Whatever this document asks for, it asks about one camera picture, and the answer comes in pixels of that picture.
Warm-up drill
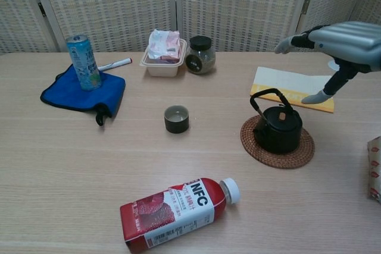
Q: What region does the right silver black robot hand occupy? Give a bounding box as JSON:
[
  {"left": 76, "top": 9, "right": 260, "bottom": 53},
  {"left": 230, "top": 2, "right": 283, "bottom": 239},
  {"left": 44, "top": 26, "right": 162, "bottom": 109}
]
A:
[{"left": 273, "top": 21, "right": 381, "bottom": 105}]

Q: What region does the black teapot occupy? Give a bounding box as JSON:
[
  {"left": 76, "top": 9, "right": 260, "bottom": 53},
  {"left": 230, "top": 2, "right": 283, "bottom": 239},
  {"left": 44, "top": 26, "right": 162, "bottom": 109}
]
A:
[{"left": 249, "top": 87, "right": 304, "bottom": 154}]

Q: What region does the small dark tea cup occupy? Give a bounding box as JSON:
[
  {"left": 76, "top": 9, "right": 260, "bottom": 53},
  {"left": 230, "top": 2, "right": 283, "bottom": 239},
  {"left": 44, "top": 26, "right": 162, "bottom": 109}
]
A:
[{"left": 164, "top": 105, "right": 191, "bottom": 134}]

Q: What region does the white yellow Lexicon book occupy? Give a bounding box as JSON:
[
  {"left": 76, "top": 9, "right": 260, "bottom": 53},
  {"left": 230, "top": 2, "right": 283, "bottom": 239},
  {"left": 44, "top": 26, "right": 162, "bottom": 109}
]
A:
[{"left": 249, "top": 66, "right": 335, "bottom": 114}]

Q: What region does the round woven rattan coaster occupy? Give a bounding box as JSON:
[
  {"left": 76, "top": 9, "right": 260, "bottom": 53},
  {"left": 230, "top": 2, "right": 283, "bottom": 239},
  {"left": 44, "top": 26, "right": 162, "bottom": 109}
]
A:
[{"left": 240, "top": 114, "right": 316, "bottom": 170}]

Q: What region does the gold red-patterned snack bag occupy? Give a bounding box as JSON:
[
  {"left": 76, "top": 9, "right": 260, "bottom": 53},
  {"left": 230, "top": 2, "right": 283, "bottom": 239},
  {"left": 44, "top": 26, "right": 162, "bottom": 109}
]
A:
[{"left": 366, "top": 136, "right": 381, "bottom": 206}]

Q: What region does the glass jar black lid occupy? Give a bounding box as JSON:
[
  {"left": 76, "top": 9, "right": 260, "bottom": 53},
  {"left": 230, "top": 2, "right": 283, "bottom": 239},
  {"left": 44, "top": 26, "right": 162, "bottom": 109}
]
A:
[{"left": 185, "top": 35, "right": 216, "bottom": 76}]

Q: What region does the pink white snack packet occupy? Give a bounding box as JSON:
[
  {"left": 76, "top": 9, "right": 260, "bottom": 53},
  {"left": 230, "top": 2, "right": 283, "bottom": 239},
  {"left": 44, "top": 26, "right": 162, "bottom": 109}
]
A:
[{"left": 148, "top": 29, "right": 182, "bottom": 64}]

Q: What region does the beige plastic food tray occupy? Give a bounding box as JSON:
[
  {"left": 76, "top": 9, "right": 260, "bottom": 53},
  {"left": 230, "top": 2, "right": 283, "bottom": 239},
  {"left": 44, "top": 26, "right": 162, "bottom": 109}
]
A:
[{"left": 139, "top": 38, "right": 188, "bottom": 78}]

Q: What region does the woven folding screen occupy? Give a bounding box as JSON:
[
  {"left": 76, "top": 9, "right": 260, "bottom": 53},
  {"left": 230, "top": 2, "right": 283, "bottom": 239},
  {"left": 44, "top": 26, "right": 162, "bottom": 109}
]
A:
[{"left": 0, "top": 0, "right": 381, "bottom": 55}]

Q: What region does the white marker pen red cap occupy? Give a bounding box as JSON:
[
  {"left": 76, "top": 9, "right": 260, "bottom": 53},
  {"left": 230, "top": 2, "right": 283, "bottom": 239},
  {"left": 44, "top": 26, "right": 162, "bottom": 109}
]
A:
[{"left": 97, "top": 57, "right": 133, "bottom": 73}]

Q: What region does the red NFC juice bottle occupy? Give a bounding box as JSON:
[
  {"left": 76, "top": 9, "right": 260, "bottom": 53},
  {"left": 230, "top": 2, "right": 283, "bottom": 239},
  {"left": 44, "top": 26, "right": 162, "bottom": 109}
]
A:
[{"left": 120, "top": 177, "right": 241, "bottom": 254}]

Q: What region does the light blue drink can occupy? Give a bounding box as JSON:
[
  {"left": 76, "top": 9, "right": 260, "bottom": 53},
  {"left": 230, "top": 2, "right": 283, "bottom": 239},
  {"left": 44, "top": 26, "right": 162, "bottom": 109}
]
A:
[{"left": 65, "top": 34, "right": 102, "bottom": 92}]

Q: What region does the blue microfibre cloth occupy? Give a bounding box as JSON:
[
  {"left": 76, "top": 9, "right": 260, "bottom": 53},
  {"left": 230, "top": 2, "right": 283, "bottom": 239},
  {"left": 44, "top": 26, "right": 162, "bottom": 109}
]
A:
[{"left": 40, "top": 63, "right": 127, "bottom": 127}]

